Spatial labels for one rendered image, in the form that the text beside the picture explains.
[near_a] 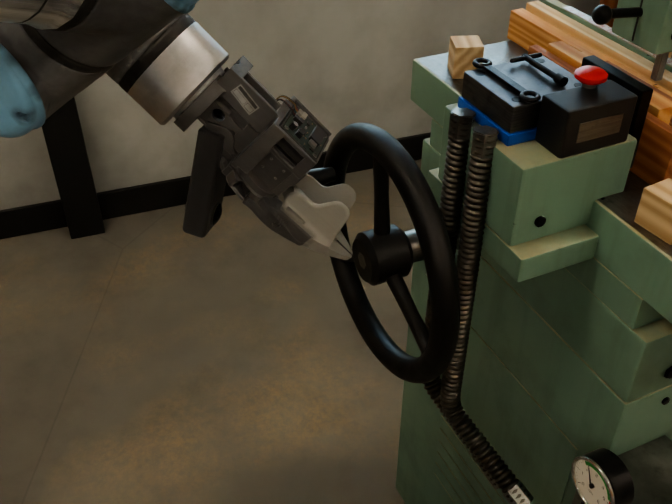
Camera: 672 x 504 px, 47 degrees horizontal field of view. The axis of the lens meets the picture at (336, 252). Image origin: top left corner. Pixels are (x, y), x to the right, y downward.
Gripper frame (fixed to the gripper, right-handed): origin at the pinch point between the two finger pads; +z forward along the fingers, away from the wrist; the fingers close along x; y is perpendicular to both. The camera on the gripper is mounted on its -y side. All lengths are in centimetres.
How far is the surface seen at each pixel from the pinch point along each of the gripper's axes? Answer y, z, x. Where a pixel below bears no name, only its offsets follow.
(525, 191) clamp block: 17.9, 7.1, 1.7
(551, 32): 23.0, 6.2, 39.2
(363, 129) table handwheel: 8.0, -6.1, 7.9
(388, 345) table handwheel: -7.6, 14.6, 5.7
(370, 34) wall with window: -32, 2, 156
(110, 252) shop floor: -112, -9, 103
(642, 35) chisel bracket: 32.3, 8.0, 20.7
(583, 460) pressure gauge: 5.3, 32.4, -4.6
